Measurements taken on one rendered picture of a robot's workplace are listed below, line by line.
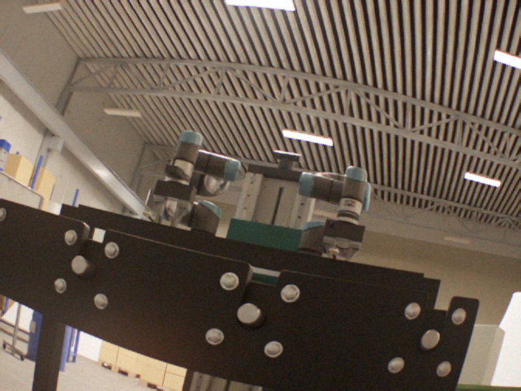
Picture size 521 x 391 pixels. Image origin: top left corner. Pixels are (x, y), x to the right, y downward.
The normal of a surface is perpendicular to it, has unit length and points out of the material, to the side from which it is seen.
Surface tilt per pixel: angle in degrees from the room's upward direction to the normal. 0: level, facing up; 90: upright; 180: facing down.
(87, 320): 90
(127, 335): 90
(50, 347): 90
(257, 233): 90
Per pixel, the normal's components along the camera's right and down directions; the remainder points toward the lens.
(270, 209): -0.28, -0.32
